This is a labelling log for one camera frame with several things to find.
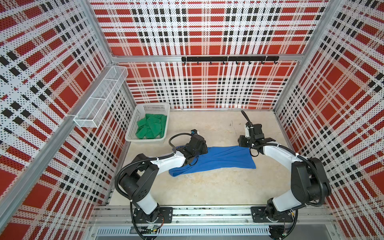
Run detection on white wire wall shelf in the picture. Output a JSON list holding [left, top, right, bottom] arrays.
[[74, 66, 128, 128]]

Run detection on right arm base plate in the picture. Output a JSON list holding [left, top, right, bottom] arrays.
[[251, 206, 294, 223]]

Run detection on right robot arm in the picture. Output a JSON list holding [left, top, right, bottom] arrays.
[[238, 123, 331, 213]]

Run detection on black wall hook rail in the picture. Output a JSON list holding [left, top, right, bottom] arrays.
[[181, 56, 280, 63]]

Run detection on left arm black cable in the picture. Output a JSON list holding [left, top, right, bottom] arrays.
[[114, 132, 193, 240]]

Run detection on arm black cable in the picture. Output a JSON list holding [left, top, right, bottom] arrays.
[[240, 109, 326, 240], [114, 132, 193, 240]]

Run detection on green tank top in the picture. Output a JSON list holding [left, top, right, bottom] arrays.
[[136, 114, 167, 140]]

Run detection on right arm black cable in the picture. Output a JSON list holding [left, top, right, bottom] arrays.
[[240, 109, 326, 240]]

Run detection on blue tank top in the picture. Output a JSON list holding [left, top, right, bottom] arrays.
[[169, 146, 256, 177]]

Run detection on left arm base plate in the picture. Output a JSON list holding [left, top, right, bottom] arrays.
[[134, 207, 174, 224]]

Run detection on aluminium front rail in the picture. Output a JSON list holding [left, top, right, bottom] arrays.
[[90, 205, 336, 226]]

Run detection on white plastic laundry basket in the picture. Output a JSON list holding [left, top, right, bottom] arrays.
[[125, 103, 171, 143]]

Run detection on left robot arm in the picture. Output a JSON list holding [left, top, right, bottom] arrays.
[[115, 133, 208, 216]]

